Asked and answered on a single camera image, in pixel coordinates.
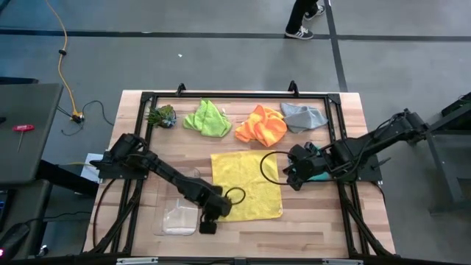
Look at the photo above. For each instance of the clear plastic bin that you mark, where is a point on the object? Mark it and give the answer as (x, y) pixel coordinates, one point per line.
(180, 221)

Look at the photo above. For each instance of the orange microfiber towel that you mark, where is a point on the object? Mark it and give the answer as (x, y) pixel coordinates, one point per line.
(263, 127)

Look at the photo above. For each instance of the grey metal stand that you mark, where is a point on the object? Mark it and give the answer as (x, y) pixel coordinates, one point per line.
(445, 154)

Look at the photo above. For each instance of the grey side desk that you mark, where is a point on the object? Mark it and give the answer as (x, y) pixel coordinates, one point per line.
(29, 129)

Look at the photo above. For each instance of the small potted succulent plant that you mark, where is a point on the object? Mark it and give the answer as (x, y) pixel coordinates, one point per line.
(162, 116)

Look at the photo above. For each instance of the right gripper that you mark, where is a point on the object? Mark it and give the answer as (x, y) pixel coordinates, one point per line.
(307, 162)

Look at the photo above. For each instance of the black frame clamp bracket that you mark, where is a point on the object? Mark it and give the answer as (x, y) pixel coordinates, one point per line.
(293, 88)
(180, 89)

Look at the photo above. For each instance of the white paper sheet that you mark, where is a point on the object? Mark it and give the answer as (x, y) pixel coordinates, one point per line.
(88, 173)

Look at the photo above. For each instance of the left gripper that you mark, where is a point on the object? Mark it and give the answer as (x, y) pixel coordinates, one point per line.
(217, 206)

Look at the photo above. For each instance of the person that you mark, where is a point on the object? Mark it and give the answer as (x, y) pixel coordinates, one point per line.
(298, 18)

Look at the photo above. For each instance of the yellow microfiber towel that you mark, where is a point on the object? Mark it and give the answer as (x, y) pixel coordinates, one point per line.
(246, 184)

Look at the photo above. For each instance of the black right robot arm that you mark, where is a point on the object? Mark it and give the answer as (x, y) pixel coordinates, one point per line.
(368, 141)

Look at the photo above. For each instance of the black aluminium rig frame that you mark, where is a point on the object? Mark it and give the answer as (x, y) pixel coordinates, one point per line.
(239, 95)

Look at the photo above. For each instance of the grey microfiber towel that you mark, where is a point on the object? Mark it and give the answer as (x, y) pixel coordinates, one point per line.
(303, 117)

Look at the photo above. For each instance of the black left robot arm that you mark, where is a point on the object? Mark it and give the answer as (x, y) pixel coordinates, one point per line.
(165, 171)

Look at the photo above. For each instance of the lime green microfiber towel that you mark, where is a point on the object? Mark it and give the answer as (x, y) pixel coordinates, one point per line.
(209, 119)

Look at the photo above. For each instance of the silver frame bracket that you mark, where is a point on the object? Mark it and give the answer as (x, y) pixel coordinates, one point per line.
(342, 262)
(136, 261)

